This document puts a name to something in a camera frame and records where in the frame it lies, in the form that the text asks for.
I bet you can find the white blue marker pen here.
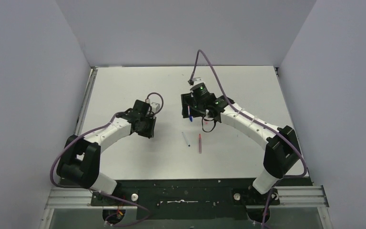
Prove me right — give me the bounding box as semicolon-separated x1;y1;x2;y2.
182;132;191;147

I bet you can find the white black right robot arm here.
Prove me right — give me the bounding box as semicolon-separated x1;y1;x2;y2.
181;83;301;206

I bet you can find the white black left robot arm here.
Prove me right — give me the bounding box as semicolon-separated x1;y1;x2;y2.
56;99;162;205

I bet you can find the pink marker pen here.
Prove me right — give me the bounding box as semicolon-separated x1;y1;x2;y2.
198;134;202;154

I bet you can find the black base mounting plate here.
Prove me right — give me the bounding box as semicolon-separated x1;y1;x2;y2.
90;177;313;222

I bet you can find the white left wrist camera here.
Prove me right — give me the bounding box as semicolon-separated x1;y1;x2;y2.
149;102;161;115

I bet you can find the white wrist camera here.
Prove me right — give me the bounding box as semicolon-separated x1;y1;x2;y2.
188;77;203;86
149;102;161;115

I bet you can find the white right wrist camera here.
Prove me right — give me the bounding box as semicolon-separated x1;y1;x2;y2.
188;77;203;86

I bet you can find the left side aluminium rail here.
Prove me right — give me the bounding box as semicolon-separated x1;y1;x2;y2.
74;67;98;135

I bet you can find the aluminium frame rail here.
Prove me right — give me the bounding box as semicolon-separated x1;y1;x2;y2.
45;186;329;209

